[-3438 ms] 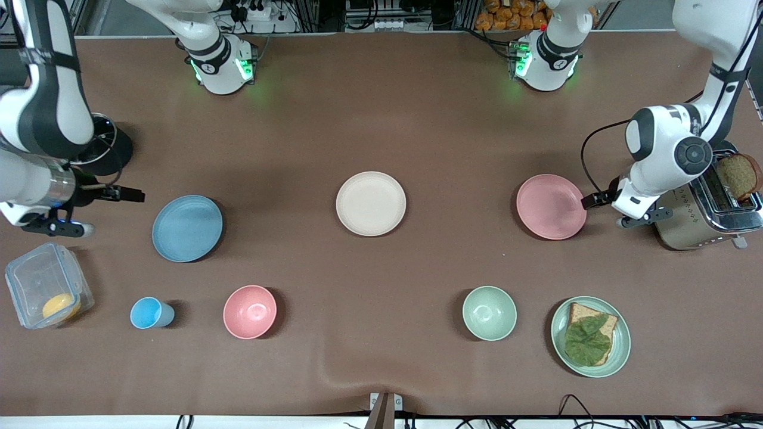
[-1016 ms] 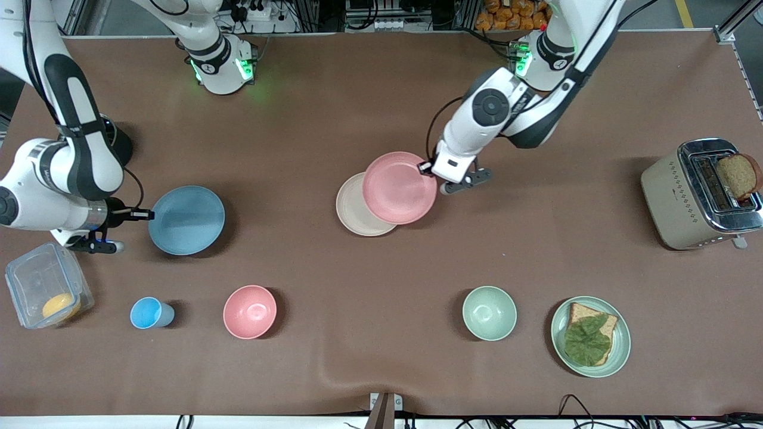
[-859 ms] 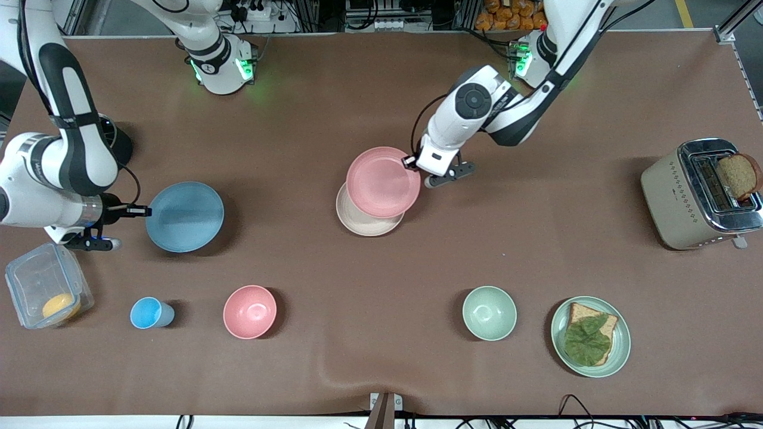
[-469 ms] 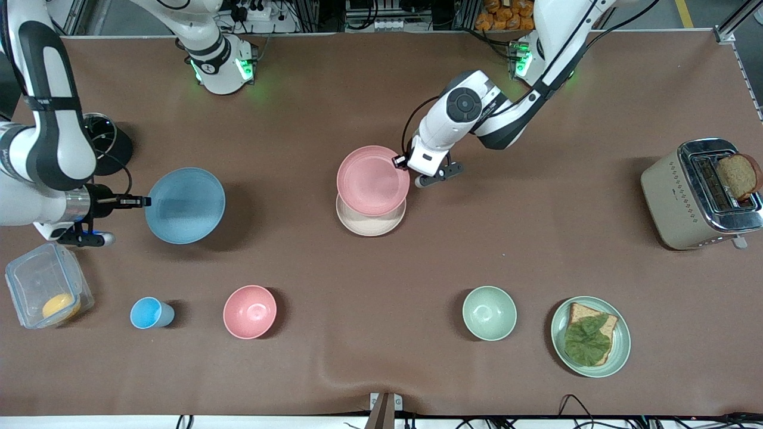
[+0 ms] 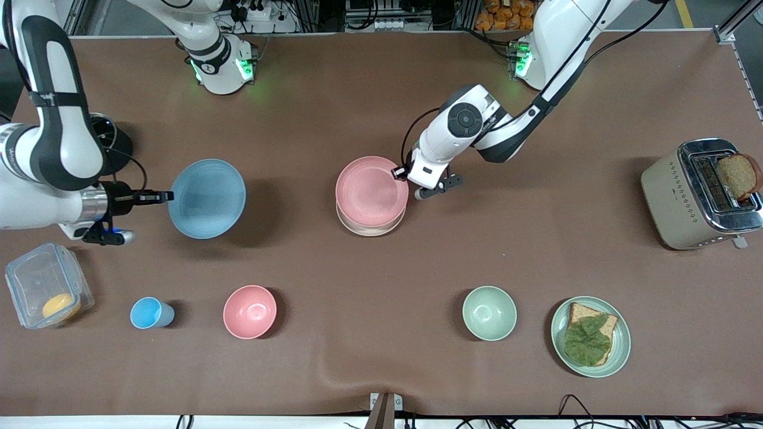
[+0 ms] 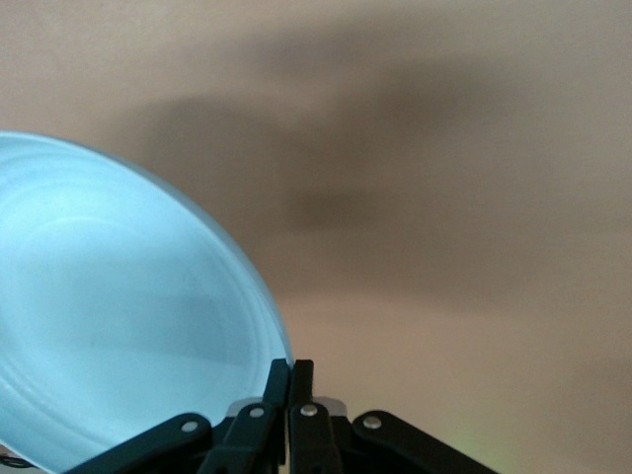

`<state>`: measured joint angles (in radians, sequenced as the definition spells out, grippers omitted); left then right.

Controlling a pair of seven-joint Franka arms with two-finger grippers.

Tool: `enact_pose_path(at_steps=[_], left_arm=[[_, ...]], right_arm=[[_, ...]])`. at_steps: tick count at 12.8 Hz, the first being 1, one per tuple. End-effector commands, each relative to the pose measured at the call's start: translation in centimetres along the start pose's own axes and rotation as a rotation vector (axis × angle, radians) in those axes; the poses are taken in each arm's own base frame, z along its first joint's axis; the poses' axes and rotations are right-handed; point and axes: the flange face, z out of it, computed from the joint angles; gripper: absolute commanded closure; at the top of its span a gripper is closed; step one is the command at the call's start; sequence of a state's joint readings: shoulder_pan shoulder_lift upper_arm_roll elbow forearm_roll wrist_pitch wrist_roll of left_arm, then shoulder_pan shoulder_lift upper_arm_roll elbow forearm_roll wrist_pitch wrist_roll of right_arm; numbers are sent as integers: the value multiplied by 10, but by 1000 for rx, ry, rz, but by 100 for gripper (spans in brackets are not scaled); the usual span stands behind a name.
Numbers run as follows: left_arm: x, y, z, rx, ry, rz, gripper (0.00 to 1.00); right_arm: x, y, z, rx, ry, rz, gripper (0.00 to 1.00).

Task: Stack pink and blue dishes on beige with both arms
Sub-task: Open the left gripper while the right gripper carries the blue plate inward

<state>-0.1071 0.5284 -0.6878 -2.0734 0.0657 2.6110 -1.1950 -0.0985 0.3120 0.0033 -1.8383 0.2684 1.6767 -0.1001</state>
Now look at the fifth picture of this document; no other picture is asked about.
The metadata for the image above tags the blue plate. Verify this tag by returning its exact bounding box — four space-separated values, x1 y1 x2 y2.
169 158 247 240

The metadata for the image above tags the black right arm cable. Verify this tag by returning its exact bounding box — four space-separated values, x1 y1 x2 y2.
95 116 148 192

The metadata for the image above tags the brown table cover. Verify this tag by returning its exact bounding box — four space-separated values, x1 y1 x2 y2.
0 30 763 418

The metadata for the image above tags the grey metal bracket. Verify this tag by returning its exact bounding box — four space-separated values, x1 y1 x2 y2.
370 392 403 429

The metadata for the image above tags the blue cup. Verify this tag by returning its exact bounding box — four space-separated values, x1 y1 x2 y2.
130 297 175 329

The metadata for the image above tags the bag of orange fruit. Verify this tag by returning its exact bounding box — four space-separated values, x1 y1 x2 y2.
475 0 543 32

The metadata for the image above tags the white power strip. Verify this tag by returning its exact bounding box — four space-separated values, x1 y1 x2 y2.
229 0 299 33

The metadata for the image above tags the beige and chrome toaster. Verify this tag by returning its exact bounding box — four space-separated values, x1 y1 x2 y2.
641 138 763 251

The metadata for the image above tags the pink plate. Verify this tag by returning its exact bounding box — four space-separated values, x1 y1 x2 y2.
335 156 410 228

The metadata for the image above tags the green lettuce leaf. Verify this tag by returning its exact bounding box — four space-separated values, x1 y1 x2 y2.
564 314 613 366

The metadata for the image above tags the green bowl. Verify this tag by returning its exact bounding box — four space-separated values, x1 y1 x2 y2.
463 286 517 341

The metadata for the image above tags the clear plastic container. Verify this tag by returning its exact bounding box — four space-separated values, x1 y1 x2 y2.
5 242 95 329

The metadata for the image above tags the aluminium frame profile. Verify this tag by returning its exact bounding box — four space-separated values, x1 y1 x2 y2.
63 0 114 36
712 0 763 45

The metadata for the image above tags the bread slice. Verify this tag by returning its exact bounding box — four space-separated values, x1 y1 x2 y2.
566 302 619 366

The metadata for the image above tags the beige plate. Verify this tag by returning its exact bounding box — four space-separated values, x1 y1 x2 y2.
336 203 408 237

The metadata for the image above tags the brown toast slice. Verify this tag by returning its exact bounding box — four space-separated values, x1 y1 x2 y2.
717 153 763 201

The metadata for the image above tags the green plate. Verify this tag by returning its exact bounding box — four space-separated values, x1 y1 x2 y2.
550 296 631 378

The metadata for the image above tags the yellow round food piece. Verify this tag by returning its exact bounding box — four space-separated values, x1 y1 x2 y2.
42 293 82 323

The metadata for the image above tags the pink bowl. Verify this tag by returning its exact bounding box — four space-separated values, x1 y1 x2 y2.
223 285 278 340

